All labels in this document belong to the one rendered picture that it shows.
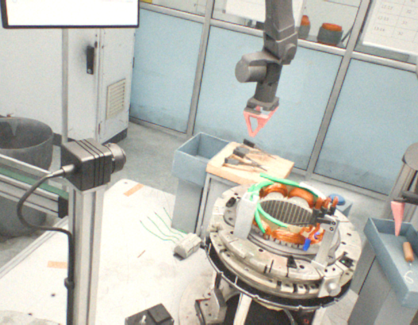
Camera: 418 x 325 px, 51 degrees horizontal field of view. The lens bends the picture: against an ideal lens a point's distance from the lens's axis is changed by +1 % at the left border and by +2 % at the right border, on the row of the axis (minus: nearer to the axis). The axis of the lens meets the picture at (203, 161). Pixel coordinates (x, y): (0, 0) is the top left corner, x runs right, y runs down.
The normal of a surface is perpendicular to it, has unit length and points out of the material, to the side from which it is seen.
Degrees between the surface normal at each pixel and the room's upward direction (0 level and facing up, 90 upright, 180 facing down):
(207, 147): 90
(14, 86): 90
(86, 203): 90
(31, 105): 90
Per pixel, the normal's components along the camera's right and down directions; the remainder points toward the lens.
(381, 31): -0.35, 0.40
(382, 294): -0.99, -0.15
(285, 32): 0.45, 0.63
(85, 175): 0.69, 0.43
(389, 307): -0.02, 0.47
